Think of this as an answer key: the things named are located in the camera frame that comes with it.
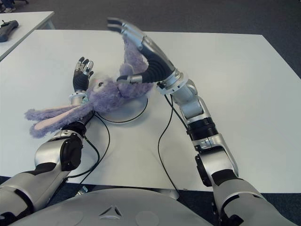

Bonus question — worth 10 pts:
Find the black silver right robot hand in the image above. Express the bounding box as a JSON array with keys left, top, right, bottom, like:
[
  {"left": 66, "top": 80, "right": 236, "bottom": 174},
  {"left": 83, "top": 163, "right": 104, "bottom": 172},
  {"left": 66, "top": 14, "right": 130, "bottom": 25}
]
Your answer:
[{"left": 106, "top": 16, "right": 176, "bottom": 84}]

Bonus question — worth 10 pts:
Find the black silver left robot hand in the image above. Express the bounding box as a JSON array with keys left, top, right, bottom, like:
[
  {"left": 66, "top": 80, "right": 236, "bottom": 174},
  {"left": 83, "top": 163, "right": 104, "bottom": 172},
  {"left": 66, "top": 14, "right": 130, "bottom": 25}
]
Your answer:
[{"left": 72, "top": 56, "right": 95, "bottom": 94}]

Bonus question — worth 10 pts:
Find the purple plush bunny doll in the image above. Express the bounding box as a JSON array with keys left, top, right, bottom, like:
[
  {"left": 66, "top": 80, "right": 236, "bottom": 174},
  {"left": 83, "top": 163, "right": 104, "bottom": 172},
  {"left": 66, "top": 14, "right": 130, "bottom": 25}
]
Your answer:
[{"left": 24, "top": 35, "right": 155, "bottom": 138}]

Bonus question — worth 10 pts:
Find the white plate black rim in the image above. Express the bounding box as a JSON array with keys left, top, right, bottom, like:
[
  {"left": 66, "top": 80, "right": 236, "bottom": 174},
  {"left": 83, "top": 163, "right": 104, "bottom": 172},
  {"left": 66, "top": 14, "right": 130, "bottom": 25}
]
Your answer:
[{"left": 94, "top": 95, "right": 149, "bottom": 123}]

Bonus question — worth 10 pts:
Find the white side table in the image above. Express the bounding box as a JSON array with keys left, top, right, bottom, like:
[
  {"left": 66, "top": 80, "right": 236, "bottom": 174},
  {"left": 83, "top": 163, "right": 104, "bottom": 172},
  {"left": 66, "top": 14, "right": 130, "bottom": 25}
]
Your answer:
[{"left": 0, "top": 11, "right": 55, "bottom": 61}]

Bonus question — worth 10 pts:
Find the black handheld controller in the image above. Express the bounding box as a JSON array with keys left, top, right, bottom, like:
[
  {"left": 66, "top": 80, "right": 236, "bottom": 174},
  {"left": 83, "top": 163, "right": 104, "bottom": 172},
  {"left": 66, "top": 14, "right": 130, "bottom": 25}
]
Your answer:
[{"left": 0, "top": 20, "right": 19, "bottom": 43}]

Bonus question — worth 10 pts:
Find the grey table leg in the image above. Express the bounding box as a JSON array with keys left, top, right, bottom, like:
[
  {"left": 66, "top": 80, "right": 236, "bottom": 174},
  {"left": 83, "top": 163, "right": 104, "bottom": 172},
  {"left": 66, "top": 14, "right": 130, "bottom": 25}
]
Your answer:
[{"left": 162, "top": 189, "right": 179, "bottom": 201}]

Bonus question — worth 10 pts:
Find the grey robot torso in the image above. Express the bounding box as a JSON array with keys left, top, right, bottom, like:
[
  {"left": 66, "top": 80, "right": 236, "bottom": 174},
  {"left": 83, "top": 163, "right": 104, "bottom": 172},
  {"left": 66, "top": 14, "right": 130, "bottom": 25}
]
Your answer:
[{"left": 21, "top": 188, "right": 219, "bottom": 226}]

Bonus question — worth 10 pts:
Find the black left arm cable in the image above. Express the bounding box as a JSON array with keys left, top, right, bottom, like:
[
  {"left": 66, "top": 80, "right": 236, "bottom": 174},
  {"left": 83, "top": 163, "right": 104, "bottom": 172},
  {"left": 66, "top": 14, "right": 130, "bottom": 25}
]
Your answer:
[{"left": 63, "top": 113, "right": 111, "bottom": 184}]

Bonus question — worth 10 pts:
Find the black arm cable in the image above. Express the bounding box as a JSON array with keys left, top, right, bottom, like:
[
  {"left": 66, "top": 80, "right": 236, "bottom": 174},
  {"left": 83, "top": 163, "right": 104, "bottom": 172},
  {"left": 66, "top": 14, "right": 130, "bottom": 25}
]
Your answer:
[
  {"left": 158, "top": 94, "right": 179, "bottom": 190},
  {"left": 63, "top": 113, "right": 111, "bottom": 184}
]

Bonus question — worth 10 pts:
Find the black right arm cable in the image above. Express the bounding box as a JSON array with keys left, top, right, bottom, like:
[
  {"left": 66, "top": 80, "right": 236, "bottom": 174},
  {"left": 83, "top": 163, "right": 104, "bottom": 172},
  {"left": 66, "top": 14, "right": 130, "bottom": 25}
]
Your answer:
[{"left": 158, "top": 94, "right": 179, "bottom": 190}]

